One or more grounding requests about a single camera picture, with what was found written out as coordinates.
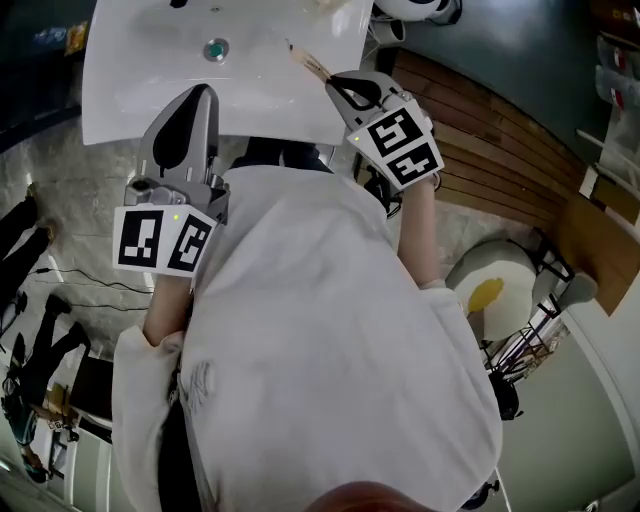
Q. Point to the grey chair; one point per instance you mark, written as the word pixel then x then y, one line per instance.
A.
pixel 575 292

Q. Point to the white ceramic sink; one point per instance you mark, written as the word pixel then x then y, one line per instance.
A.
pixel 150 30

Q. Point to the person's black trousers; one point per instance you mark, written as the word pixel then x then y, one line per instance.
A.
pixel 285 152

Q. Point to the black faucet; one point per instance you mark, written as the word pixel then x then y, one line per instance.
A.
pixel 177 2

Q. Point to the brown wooden board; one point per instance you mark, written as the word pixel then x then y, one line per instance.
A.
pixel 597 245

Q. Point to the person's left forearm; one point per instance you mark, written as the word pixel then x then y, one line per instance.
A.
pixel 167 310

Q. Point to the person's white shirt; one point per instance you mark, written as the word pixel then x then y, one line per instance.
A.
pixel 325 325

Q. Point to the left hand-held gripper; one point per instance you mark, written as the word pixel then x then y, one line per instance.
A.
pixel 150 240

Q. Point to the white cylinder container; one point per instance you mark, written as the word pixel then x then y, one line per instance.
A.
pixel 392 31

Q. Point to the black metal rack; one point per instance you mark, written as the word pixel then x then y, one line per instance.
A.
pixel 550 260

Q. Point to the person's right forearm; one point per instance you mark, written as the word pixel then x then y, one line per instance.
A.
pixel 420 235

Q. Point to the wooden toothbrush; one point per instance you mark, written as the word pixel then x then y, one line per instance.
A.
pixel 307 62

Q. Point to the black bag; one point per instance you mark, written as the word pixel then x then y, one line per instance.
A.
pixel 505 400

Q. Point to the yellow packet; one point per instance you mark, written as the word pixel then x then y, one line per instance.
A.
pixel 76 37

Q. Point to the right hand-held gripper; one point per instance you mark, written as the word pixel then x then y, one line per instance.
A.
pixel 400 145

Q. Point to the black and white panda toy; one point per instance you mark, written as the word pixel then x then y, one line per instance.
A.
pixel 415 7

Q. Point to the metal sink drain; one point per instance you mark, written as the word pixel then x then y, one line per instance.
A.
pixel 216 50

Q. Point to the fried egg shaped cushion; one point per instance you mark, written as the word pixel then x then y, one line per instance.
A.
pixel 492 300

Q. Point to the brown wooden slat panel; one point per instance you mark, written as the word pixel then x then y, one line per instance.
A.
pixel 490 135

